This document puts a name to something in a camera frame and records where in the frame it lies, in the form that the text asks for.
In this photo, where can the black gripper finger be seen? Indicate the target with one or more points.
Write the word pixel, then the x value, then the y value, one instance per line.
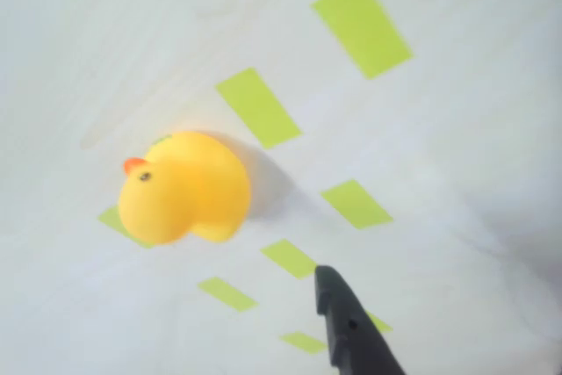
pixel 351 340

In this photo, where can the yellow rubber duck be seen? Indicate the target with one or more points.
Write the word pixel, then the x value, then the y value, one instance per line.
pixel 189 186

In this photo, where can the yellow-green tape strip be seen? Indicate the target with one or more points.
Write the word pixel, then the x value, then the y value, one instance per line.
pixel 227 294
pixel 381 323
pixel 112 219
pixel 303 343
pixel 356 204
pixel 259 107
pixel 159 141
pixel 362 26
pixel 287 258

